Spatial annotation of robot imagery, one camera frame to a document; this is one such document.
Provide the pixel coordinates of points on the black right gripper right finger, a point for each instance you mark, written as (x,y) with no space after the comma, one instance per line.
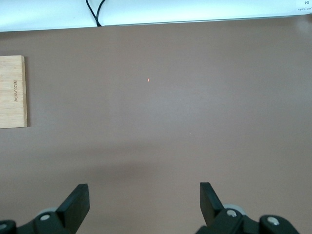
(212,207)

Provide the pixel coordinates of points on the plain white panel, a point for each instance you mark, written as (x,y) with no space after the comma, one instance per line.
(36,12)

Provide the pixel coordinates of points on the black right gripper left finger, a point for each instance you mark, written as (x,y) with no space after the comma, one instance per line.
(73,207)

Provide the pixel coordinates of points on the brown table cover sheet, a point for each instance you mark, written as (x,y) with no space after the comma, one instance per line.
(195,109)

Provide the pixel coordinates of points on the white panel with silver edge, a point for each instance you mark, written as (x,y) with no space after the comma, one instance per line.
(195,9)

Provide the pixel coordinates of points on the bamboo cutting board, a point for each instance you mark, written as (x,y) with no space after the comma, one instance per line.
(12,97)

